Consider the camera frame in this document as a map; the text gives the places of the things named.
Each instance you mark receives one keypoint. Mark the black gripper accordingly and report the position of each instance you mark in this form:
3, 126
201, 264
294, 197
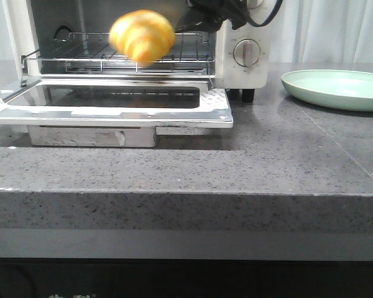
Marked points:
208, 16

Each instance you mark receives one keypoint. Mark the yellow striped croissant bread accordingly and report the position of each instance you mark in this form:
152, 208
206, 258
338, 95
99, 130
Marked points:
144, 36

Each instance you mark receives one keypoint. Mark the glass oven door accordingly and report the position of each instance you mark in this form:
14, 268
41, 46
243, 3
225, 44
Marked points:
114, 102

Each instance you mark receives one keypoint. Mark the lower oven timer knob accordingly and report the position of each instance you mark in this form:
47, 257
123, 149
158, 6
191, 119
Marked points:
246, 53

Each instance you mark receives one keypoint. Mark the white Toshiba toaster oven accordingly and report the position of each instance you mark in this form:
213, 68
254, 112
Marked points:
240, 81

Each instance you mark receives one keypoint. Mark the pale green plate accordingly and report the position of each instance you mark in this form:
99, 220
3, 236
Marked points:
337, 89

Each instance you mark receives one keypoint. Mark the metal wire oven rack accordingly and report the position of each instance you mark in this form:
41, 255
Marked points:
90, 53

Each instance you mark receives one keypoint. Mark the white oven door handle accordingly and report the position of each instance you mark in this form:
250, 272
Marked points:
58, 136

